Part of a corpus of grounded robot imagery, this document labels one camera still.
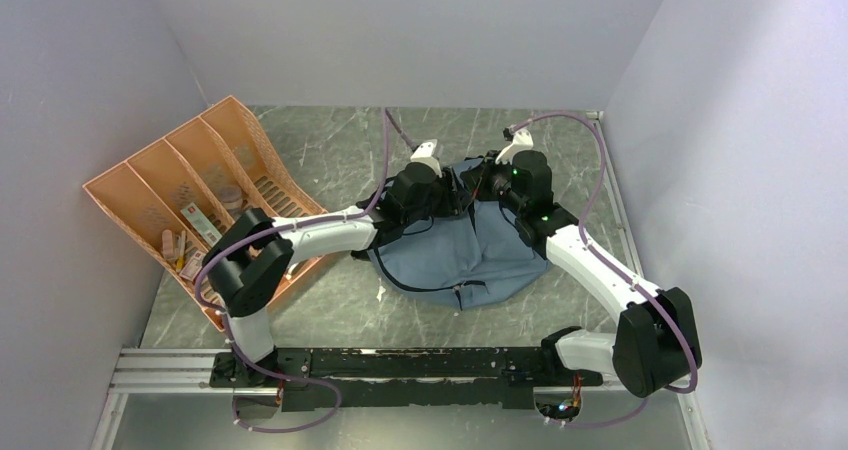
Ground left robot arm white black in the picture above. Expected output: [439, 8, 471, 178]
[197, 163, 473, 386]

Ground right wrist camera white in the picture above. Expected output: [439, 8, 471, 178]
[495, 128, 534, 165]

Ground orange plastic desk organizer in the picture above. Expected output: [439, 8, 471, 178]
[83, 96, 325, 299]

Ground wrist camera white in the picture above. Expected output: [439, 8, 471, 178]
[410, 139, 442, 175]
[495, 128, 534, 165]

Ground red white card box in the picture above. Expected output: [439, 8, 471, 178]
[181, 203, 222, 247]

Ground blue backpack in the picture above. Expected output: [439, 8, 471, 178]
[351, 157, 554, 312]

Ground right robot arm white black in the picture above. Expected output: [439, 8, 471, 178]
[460, 150, 702, 398]

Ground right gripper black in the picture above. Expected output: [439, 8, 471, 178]
[460, 150, 526, 216]

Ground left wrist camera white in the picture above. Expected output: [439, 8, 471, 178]
[410, 139, 442, 175]

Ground wooden clips in organizer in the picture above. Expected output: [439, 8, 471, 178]
[161, 229, 187, 273]

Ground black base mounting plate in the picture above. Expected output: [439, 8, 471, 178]
[208, 347, 604, 412]

